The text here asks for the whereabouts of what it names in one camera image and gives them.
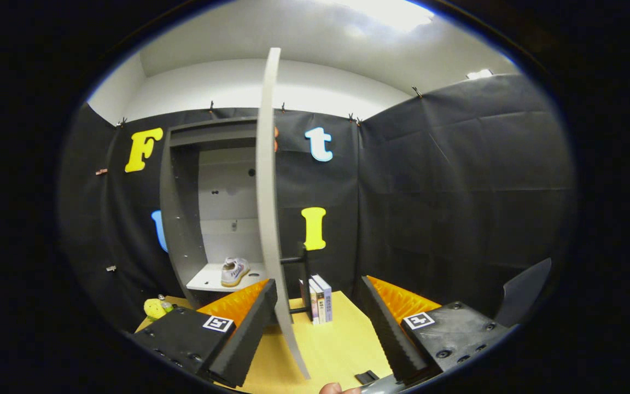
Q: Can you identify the beige shoe cabinet door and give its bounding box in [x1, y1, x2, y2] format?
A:
[255, 48, 313, 380]

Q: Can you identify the white shoe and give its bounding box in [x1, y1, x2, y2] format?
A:
[220, 257, 251, 288]

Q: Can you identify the grey curved panel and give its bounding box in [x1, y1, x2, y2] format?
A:
[494, 258, 552, 328]

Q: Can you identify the grey shoe cabinet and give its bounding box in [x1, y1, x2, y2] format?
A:
[159, 117, 272, 307]

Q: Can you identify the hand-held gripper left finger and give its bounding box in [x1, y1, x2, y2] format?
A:
[132, 279, 278, 388]

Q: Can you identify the white spine book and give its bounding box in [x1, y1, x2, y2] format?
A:
[311, 276, 328, 323]

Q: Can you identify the black backdrop cloth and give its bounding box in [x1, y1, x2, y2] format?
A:
[58, 74, 578, 340]

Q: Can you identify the yellow plush toy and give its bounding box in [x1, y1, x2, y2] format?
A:
[143, 298, 167, 321]

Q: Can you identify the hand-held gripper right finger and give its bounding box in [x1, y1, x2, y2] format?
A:
[359, 275, 518, 386]

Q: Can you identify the purple spine book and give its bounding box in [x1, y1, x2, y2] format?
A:
[315, 274, 333, 322]

